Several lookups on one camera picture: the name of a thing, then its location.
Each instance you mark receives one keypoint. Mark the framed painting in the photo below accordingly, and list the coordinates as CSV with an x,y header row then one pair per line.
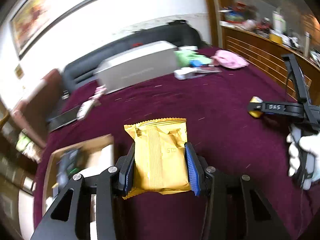
x,y
35,17

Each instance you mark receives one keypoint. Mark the round yellow-rimmed tin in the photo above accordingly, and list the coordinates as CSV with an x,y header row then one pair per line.
x,y
253,108

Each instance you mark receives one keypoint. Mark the black leather headboard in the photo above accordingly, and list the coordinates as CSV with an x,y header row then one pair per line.
x,y
81,71

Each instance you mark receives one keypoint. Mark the black smartphone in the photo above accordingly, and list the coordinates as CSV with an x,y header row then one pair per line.
x,y
63,119

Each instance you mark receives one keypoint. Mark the black foil pouch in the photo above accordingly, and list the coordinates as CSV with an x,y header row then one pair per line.
x,y
69,164

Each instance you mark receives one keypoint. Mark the white car key fob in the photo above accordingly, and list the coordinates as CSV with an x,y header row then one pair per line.
x,y
93,101

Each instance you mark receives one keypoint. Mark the brown cardboard tray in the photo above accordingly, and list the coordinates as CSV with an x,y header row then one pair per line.
x,y
88,158

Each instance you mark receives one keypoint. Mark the white charger plug on bed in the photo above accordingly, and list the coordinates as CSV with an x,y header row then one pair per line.
x,y
194,72

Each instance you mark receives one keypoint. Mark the pink cloth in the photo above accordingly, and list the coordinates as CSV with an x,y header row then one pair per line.
x,y
228,60

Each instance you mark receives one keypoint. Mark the maroon upholstered armchair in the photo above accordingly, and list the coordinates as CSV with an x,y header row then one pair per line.
x,y
31,112

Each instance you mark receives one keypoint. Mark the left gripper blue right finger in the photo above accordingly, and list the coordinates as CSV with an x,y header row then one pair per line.
x,y
195,171

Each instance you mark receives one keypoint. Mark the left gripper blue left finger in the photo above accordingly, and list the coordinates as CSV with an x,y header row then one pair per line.
x,y
126,171

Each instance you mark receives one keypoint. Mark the small gold wall plaque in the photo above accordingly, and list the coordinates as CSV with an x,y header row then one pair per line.
x,y
19,72

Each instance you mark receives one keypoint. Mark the white gloved right hand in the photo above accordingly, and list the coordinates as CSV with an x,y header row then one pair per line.
x,y
303,157

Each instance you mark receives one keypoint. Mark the wooden side cabinet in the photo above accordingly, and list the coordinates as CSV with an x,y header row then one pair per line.
x,y
259,51

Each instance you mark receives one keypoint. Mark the silver grey rectangular box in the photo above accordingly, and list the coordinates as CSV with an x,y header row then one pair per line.
x,y
137,65

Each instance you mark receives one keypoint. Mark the yellow foil snack packet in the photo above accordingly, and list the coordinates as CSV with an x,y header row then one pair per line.
x,y
159,156

